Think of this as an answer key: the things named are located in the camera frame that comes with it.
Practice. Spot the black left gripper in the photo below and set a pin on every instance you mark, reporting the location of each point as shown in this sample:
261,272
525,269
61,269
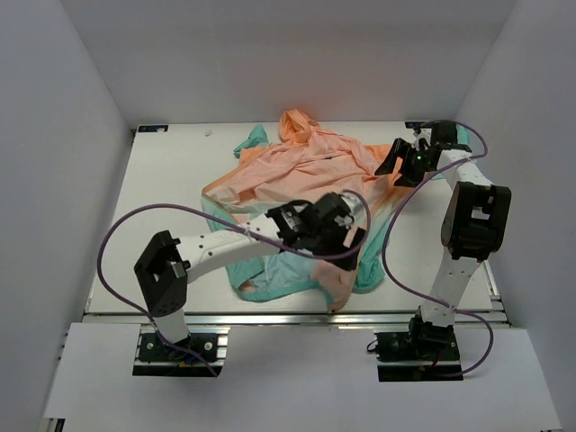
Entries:
338,248

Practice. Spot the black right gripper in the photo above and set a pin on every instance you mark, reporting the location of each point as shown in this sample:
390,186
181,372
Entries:
400,148

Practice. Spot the orange and teal jacket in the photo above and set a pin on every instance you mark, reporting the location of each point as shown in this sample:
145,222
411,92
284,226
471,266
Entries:
307,162

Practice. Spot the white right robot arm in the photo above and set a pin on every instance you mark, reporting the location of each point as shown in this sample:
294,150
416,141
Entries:
475,219

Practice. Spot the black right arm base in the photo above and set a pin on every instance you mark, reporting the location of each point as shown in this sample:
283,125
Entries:
423,353

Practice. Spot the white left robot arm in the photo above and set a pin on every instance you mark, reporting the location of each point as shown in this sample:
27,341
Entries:
168,265

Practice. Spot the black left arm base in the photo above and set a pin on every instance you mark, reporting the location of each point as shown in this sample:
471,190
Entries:
200,355

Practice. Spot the blue right table label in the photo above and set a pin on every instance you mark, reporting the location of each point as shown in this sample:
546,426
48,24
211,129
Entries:
414,124

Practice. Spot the blue table label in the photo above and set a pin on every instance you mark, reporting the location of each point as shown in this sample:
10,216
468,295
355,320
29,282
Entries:
152,128
414,124

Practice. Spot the blue left table label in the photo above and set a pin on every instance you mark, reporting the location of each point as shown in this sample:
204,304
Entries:
152,128

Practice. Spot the aluminium table edge rail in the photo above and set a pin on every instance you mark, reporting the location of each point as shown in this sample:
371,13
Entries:
497,317

